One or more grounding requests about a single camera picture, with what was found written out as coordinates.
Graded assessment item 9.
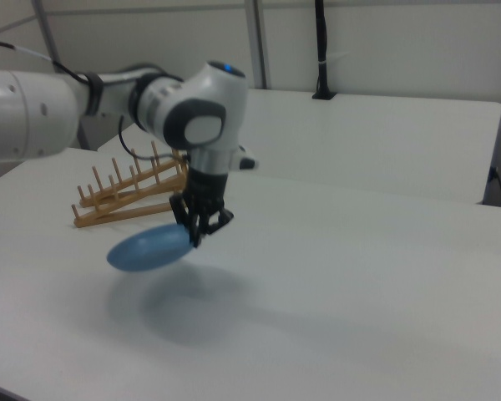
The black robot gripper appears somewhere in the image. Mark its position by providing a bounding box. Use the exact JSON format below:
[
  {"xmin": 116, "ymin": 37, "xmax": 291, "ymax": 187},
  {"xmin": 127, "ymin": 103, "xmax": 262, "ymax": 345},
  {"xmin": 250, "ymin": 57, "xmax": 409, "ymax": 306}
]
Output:
[{"xmin": 169, "ymin": 166, "xmax": 235, "ymax": 248}]

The blue round plate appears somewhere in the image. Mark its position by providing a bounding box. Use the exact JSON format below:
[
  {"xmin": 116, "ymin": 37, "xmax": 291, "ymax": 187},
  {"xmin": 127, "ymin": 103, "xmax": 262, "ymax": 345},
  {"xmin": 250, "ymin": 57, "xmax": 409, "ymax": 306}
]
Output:
[{"xmin": 106, "ymin": 222, "xmax": 193, "ymax": 275}]

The wooden plate rack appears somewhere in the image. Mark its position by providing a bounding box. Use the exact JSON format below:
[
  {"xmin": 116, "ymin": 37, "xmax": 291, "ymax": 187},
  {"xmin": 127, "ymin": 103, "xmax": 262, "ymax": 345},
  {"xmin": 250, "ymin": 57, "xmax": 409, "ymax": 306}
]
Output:
[{"xmin": 70, "ymin": 140, "xmax": 190, "ymax": 230}]

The white side table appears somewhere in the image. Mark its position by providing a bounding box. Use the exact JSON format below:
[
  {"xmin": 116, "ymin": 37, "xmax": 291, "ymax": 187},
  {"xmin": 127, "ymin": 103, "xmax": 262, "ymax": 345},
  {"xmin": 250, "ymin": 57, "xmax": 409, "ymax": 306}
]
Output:
[{"xmin": 97, "ymin": 88, "xmax": 501, "ymax": 206}]

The black pole with base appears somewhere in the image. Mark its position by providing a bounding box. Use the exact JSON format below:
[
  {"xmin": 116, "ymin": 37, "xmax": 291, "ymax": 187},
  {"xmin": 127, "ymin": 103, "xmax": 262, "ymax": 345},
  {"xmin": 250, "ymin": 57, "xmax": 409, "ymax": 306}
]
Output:
[{"xmin": 311, "ymin": 0, "xmax": 337, "ymax": 101}]

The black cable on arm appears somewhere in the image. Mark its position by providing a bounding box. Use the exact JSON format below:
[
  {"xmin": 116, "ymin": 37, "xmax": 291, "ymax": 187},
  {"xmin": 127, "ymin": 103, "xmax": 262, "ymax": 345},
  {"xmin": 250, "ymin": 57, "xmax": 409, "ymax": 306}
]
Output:
[{"xmin": 0, "ymin": 39, "xmax": 185, "ymax": 162}]

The black cable at table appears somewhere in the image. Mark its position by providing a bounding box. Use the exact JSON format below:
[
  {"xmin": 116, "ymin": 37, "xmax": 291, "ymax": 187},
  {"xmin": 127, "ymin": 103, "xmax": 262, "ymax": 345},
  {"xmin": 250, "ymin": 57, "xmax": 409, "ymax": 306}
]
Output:
[{"xmin": 488, "ymin": 165, "xmax": 501, "ymax": 208}]

